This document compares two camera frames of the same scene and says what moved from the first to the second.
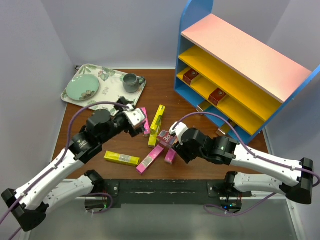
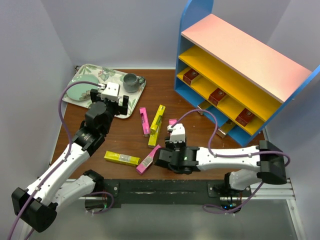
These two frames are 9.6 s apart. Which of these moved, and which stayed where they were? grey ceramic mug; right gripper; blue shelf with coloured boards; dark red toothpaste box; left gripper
Moved: left gripper; right gripper
Stayed: blue shelf with coloured boards; grey ceramic mug; dark red toothpaste box
